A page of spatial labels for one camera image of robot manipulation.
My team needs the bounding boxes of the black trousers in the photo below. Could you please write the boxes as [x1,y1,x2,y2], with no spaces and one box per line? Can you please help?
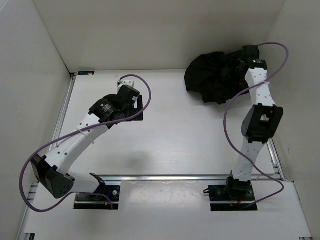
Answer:
[184,49,249,105]

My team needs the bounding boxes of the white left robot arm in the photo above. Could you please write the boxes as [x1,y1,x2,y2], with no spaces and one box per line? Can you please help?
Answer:
[31,80,142,200]

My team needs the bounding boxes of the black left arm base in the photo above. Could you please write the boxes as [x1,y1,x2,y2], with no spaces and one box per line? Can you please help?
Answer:
[73,181,121,210]

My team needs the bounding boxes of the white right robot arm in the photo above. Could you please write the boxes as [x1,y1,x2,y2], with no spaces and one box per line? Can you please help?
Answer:
[224,45,284,200]

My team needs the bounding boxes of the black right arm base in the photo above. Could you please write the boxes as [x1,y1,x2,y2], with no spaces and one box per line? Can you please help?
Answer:
[203,185,258,212]

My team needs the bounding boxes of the small black label plate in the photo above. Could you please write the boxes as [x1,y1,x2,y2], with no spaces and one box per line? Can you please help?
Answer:
[77,71,95,76]

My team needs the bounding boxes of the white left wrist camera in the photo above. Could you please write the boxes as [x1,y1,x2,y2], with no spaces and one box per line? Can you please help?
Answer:
[117,79,135,89]

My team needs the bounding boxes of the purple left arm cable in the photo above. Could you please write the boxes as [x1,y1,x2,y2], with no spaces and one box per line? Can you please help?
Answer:
[20,74,152,213]

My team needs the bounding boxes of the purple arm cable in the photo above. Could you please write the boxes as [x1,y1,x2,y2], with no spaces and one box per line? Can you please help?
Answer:
[20,74,152,213]
[223,42,291,211]

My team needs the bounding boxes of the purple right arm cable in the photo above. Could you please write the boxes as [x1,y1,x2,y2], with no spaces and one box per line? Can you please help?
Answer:
[223,42,291,211]

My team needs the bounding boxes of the silver front aluminium rail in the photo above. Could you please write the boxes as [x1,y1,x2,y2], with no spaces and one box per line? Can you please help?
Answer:
[74,174,283,182]

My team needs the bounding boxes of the silver aluminium rail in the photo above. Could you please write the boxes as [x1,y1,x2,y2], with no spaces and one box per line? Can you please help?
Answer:
[74,174,283,182]
[267,139,286,181]
[51,73,77,141]

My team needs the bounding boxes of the silver right aluminium rail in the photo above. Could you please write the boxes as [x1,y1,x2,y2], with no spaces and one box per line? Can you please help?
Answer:
[267,139,286,181]

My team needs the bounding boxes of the silver left aluminium rail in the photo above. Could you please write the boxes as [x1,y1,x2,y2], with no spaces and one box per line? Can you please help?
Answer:
[51,73,77,141]

